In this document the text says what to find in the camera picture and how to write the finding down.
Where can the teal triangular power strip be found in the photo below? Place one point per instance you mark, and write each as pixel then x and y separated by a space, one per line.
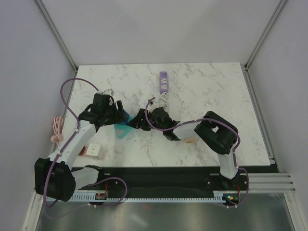
pixel 122 129

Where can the left aluminium frame post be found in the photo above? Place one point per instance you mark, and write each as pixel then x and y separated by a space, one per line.
pixel 45 14

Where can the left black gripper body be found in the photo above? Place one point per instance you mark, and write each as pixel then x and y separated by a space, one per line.
pixel 111 113

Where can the white cube socket adapter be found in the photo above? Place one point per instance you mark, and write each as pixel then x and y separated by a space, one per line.
pixel 94 151

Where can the right aluminium frame post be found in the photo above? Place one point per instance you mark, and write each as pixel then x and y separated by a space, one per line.
pixel 270 24

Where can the white slotted cable duct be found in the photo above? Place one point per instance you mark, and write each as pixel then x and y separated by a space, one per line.
pixel 95 197

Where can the purple power strip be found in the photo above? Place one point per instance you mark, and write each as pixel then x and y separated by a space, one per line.
pixel 163 82

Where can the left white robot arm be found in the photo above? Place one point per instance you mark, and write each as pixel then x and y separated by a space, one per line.
pixel 54 177

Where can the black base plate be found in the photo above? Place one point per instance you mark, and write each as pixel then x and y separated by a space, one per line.
pixel 165 181

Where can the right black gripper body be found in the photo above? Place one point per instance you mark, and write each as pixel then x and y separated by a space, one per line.
pixel 153 121

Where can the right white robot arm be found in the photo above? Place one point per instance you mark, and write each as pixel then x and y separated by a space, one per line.
pixel 218 134

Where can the aluminium frame post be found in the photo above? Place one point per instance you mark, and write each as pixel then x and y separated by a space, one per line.
pixel 45 14
pixel 270 24

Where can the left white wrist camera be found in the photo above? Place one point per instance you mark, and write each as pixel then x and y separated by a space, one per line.
pixel 109 92

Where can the blue cube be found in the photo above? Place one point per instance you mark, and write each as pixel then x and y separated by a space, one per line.
pixel 126 117

